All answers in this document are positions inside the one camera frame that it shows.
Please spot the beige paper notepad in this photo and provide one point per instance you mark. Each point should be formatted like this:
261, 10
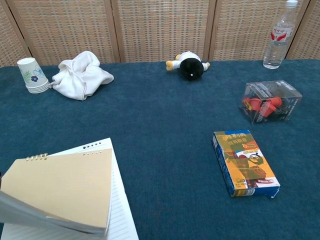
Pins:
62, 185

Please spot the clear plastic box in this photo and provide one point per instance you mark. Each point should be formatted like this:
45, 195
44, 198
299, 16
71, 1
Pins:
271, 102

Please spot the blue felt table mat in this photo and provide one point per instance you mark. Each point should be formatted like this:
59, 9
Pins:
162, 120

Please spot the clear plastic water bottle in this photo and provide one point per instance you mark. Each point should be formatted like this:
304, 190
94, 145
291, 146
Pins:
278, 42

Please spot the woven wooden folding screen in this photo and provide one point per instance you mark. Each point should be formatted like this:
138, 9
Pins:
160, 27

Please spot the crumpled white cloth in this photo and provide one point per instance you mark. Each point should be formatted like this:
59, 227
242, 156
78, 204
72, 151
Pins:
80, 77

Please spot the black and white plush toy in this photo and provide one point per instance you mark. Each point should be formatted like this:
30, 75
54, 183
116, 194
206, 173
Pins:
191, 66

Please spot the red plastic piece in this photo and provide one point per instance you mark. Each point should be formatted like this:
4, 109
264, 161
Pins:
252, 103
271, 106

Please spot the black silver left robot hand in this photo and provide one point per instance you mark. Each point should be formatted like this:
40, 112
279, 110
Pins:
0, 178

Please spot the orange blue snack box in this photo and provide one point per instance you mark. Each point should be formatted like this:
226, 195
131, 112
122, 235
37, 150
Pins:
246, 163

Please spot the stacked floral paper cups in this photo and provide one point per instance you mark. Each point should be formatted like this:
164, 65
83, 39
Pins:
33, 76

